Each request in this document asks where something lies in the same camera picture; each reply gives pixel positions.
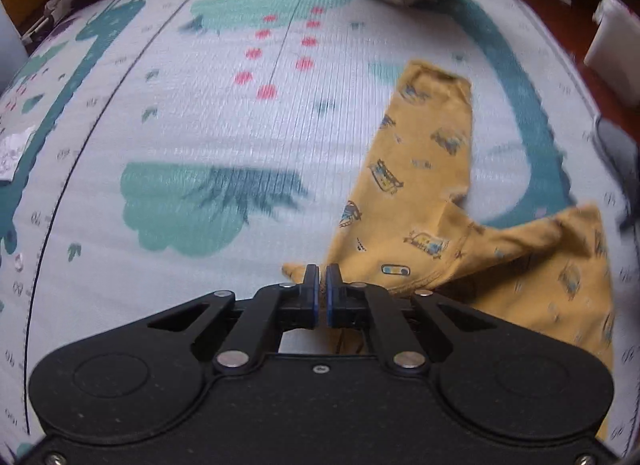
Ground white paper sheet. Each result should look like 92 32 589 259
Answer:
0 126 37 182

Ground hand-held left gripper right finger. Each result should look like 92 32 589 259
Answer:
326 262 501 376

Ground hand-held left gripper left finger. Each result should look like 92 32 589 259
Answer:
147 264 322 376

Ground yellow printed kids pants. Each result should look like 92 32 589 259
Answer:
281 60 617 438

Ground white round bin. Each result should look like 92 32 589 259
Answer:
0 0 27 90

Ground cartoon animal play mat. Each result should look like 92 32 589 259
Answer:
0 0 640 461

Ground grey rag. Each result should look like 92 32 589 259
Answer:
30 0 83 38

